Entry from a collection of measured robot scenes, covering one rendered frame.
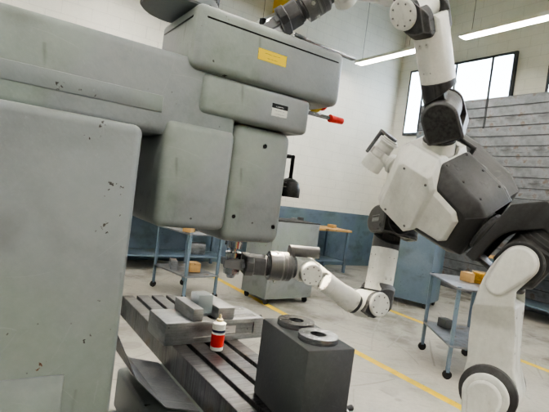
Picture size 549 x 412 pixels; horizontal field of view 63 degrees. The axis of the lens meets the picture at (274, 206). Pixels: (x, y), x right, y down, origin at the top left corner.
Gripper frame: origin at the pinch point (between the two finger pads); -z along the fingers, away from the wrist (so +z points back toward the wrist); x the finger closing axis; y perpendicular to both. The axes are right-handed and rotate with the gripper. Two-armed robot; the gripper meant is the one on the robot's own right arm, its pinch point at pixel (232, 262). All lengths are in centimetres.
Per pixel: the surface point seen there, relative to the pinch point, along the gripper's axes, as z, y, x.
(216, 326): -2.0, 20.1, -2.1
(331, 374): 16.0, 14.5, 44.2
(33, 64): -50, -42, 29
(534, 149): 604, -149, -531
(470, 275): 277, 37, -241
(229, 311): 2.9, 17.8, -11.5
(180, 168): -18.6, -25.1, 19.1
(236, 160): -4.2, -29.3, 11.9
